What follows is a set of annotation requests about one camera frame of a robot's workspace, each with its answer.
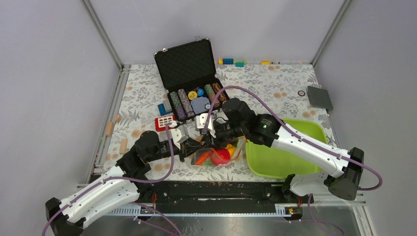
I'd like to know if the orange toy carrot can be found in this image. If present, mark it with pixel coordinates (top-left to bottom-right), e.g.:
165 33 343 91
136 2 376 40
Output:
195 151 211 165

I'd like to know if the black poker chip case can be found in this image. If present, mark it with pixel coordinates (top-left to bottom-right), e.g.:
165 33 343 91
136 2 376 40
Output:
153 38 229 121

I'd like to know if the blue toy block at wall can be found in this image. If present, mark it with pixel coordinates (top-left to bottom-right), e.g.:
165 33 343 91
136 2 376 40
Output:
222 58 234 64

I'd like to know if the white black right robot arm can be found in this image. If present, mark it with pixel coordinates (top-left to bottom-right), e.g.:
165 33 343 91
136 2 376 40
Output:
196 98 364 203

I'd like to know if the yellow toy bell pepper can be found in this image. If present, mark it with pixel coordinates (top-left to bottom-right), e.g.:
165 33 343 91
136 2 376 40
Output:
226 144 236 159

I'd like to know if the grey toy brick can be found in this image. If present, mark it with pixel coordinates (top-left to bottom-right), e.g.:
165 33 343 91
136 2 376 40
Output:
163 100 172 113

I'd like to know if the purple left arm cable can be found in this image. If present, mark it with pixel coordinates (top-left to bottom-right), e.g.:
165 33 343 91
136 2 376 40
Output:
41 123 175 236

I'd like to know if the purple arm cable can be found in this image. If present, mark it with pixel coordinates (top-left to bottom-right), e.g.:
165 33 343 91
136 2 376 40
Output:
41 123 175 236
202 86 384 191

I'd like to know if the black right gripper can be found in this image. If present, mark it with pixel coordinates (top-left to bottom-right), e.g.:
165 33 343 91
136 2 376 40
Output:
201 121 247 150

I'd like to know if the clear zip top bag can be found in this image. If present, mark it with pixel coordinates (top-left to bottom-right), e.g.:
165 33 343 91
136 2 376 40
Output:
189 136 247 167

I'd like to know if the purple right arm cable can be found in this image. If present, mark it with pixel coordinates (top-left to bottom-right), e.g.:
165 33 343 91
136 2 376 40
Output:
202 86 384 191

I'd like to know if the blue playing card deck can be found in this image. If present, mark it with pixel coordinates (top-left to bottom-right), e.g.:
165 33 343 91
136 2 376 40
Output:
190 96 211 115

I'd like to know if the yellow big blind button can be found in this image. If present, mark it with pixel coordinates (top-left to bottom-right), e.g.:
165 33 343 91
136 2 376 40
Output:
187 91 198 100

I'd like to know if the red toy apple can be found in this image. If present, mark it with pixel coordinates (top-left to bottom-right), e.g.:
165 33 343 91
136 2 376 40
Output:
210 148 231 166

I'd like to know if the green plastic tray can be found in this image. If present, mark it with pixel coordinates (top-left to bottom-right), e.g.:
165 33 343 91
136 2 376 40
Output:
245 119 328 179

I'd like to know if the wooden block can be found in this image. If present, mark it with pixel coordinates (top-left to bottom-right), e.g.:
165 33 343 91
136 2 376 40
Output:
104 121 115 137

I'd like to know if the blue toy brick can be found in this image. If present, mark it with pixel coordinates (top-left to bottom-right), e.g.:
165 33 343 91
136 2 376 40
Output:
157 104 167 116

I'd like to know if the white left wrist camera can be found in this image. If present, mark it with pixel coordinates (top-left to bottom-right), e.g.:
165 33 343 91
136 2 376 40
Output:
168 121 189 149

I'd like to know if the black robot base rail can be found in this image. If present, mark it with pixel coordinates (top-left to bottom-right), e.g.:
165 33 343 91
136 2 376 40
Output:
137 181 308 214

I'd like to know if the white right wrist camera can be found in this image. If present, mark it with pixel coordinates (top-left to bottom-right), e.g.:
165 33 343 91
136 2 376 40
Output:
195 113 216 138

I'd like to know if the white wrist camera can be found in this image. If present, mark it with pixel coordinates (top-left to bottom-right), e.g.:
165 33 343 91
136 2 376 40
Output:
168 121 189 149
195 113 216 138

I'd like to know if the grey building baseplate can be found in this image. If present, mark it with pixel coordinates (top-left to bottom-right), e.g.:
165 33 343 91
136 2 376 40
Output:
307 86 333 110

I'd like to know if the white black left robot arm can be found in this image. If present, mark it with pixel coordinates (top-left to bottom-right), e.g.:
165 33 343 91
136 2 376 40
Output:
42 129 211 236

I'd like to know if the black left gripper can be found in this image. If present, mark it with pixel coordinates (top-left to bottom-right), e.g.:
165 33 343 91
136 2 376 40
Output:
147 137 204 162

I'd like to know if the red white window brick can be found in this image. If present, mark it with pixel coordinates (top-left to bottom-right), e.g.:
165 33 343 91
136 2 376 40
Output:
154 115 176 132

